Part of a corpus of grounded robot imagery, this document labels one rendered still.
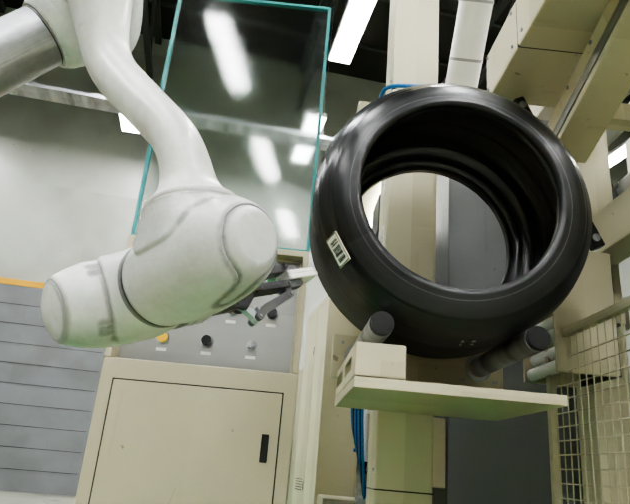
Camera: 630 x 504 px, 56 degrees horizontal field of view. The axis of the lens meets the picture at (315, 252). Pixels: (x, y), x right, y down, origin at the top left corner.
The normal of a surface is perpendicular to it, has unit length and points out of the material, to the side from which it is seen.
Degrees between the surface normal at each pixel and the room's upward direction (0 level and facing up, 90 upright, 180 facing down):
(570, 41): 180
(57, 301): 108
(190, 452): 90
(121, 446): 90
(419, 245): 90
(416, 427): 90
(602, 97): 162
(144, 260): 99
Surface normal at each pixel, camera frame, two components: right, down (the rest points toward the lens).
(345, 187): -0.13, -0.34
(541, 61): -0.08, 0.94
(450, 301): 0.02, -0.16
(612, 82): -0.06, 0.79
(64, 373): 0.21, -0.32
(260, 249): 0.74, -0.17
